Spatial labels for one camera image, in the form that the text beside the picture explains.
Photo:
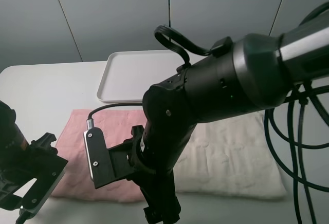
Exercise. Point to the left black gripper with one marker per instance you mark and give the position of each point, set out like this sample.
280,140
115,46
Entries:
37,159

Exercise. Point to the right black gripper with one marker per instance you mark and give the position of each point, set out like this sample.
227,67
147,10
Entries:
157,188

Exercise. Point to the pink terry towel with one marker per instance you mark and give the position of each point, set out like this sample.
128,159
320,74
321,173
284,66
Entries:
76,182

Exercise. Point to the cream white terry towel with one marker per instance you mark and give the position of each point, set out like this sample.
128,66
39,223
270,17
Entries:
229,158

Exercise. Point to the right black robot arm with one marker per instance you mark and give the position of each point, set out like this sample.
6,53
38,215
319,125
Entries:
234,78

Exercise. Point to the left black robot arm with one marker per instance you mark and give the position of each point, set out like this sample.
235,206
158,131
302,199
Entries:
9,128

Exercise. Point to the white rectangular plastic tray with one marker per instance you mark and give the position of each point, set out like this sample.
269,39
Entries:
128,75

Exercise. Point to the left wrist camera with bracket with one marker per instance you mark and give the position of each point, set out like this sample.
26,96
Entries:
33,198

